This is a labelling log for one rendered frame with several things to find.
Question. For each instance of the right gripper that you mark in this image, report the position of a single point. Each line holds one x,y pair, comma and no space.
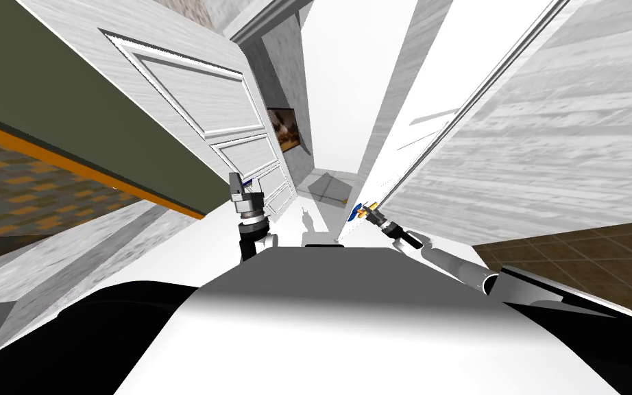
376,217

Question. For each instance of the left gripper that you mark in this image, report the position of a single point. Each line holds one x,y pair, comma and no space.
246,195

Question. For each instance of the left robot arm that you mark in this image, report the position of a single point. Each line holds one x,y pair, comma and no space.
74,340

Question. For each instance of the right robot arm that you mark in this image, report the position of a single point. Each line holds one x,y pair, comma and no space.
458,269

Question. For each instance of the white panelled door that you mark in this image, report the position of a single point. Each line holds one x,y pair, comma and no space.
184,93

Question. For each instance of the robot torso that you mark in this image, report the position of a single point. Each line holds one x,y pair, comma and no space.
349,329

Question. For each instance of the plain white door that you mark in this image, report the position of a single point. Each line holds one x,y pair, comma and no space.
436,104

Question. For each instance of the brown wall picture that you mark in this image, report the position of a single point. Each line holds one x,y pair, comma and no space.
285,129

